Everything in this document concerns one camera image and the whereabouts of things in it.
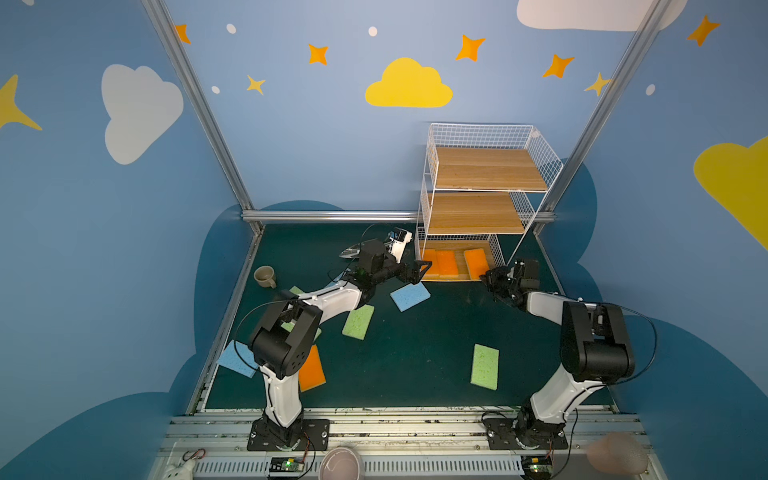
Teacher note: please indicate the blue sponge at left edge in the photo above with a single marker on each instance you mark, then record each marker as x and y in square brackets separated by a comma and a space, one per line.
[238, 358]

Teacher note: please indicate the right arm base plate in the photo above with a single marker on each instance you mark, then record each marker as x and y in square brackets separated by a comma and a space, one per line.
[508, 434]

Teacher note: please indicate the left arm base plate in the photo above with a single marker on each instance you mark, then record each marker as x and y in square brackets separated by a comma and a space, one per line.
[266, 435]

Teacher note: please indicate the pink bowl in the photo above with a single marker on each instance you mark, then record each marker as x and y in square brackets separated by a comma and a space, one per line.
[341, 463]

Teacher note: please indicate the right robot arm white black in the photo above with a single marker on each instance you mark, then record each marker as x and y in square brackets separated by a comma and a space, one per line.
[595, 349]

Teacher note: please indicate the beige ceramic mug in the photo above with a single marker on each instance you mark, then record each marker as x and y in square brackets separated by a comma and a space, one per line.
[265, 277]

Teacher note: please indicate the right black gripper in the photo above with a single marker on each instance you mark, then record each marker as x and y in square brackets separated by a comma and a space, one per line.
[501, 285]

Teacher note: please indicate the blue sponge near shelf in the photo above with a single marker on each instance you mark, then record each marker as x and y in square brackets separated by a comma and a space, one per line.
[409, 296]

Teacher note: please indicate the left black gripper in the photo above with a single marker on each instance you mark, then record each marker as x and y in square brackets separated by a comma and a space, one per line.
[399, 268]

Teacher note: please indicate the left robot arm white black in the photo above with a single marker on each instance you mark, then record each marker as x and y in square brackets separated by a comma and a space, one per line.
[281, 341]

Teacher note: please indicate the white power plug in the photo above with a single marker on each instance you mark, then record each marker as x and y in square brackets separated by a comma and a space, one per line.
[183, 471]

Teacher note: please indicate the right green circuit board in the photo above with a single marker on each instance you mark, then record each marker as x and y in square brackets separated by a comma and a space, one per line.
[536, 468]

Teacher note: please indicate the silver metal scoop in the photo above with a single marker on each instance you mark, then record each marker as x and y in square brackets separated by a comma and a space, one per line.
[351, 252]

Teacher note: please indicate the left green circuit board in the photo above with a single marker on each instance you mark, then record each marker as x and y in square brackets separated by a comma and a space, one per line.
[285, 467]

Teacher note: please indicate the green circuit board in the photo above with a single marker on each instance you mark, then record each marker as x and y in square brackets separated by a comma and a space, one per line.
[285, 467]
[536, 468]

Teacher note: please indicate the white wire wooden shelf rack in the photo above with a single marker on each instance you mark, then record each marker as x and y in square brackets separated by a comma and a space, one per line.
[481, 182]

